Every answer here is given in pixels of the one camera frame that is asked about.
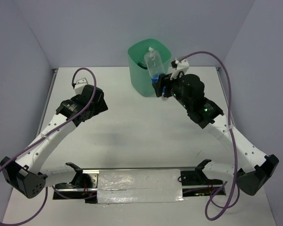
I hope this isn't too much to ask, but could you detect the blue label bottle white cap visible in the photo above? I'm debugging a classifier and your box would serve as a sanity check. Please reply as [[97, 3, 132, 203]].
[[144, 47, 167, 92]]

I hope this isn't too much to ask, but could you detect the black metal base rail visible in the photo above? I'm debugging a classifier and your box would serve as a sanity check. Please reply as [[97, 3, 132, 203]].
[[53, 169, 223, 204]]

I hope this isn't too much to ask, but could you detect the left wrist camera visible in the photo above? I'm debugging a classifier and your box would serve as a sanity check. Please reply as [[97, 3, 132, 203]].
[[73, 78, 88, 95]]

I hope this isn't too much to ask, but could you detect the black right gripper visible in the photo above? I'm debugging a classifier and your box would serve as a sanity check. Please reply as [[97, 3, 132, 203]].
[[151, 69, 191, 109]]

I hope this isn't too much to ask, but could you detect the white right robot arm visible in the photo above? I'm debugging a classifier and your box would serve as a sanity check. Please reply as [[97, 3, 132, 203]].
[[151, 72, 279, 196]]

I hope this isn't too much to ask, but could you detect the green plastic bin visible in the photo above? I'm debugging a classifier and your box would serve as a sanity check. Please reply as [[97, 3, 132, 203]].
[[127, 39, 172, 97]]

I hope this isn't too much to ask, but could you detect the green label clear bottle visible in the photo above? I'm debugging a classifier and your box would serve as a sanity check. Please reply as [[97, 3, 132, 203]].
[[137, 61, 148, 70]]

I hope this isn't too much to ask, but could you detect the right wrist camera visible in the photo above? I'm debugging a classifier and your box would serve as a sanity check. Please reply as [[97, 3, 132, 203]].
[[170, 59, 190, 80]]

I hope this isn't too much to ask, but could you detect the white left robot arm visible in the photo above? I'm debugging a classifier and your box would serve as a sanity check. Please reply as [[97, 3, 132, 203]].
[[0, 85, 108, 199]]

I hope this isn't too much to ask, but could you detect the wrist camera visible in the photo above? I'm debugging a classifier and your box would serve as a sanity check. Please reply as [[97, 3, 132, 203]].
[[73, 78, 88, 95], [170, 59, 190, 80]]

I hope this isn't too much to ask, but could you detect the silver tape patch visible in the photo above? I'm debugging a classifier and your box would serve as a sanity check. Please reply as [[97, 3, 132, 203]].
[[97, 169, 183, 204]]

